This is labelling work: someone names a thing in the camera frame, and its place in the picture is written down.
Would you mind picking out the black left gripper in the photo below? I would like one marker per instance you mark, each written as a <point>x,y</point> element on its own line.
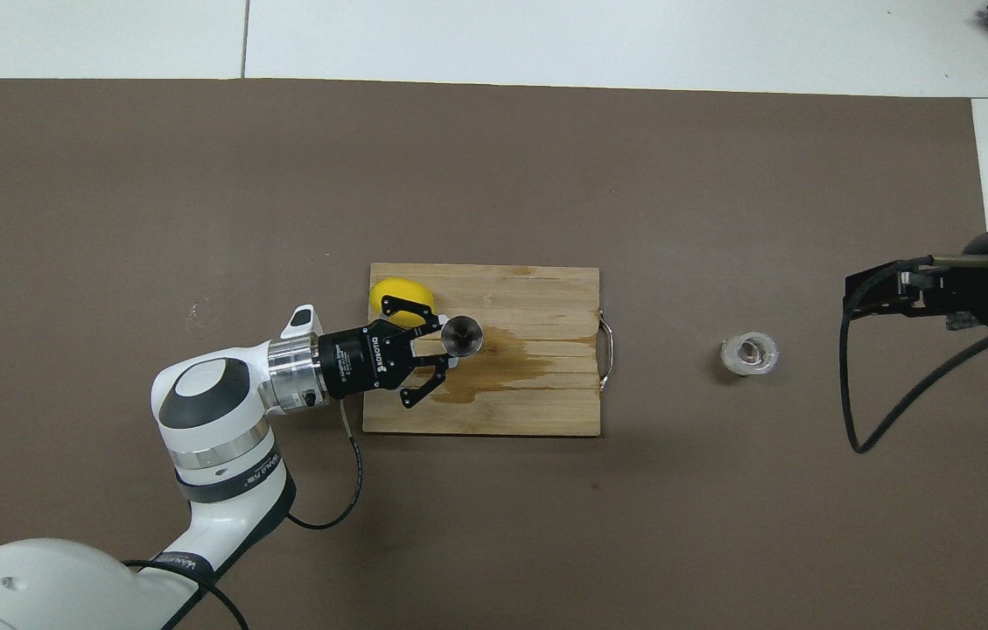
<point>362,359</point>

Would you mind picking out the steel double jigger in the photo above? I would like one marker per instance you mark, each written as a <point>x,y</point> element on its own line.
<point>461,337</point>

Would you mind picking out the small clear glass cup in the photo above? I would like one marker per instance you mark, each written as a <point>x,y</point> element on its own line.
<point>749,353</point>

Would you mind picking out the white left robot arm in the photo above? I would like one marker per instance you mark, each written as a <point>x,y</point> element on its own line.
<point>213,411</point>

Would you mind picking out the yellow lemon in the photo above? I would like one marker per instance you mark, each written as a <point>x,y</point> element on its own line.
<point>393,290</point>

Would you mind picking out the wooden cutting board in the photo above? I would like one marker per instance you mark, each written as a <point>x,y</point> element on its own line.
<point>537,394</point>

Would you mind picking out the brown paper table mat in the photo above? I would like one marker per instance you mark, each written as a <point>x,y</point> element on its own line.
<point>196,175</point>

